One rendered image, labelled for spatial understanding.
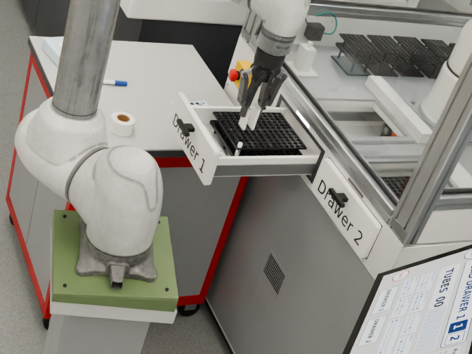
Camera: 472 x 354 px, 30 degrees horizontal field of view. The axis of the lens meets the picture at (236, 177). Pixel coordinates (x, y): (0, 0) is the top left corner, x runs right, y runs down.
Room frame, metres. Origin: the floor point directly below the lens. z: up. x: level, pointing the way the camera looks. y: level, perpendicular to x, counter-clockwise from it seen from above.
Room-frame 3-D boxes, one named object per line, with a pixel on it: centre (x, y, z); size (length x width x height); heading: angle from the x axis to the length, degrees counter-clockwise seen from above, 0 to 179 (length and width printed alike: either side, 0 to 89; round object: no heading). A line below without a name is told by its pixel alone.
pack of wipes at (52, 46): (2.41, 0.63, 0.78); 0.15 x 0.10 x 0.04; 47
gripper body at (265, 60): (2.03, 0.02, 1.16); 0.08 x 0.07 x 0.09; 125
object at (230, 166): (2.16, -0.03, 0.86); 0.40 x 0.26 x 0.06; 124
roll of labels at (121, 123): (2.13, 0.36, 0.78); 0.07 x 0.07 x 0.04
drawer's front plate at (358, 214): (1.96, -0.30, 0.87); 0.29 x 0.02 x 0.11; 34
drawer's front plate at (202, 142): (2.04, 0.15, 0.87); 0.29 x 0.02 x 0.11; 34
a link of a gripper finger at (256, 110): (2.03, 0.01, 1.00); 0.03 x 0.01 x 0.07; 35
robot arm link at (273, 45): (2.03, 0.02, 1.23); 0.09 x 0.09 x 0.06
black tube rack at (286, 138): (2.15, -0.02, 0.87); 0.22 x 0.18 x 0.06; 124
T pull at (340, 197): (1.94, -0.27, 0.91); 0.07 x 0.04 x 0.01; 34
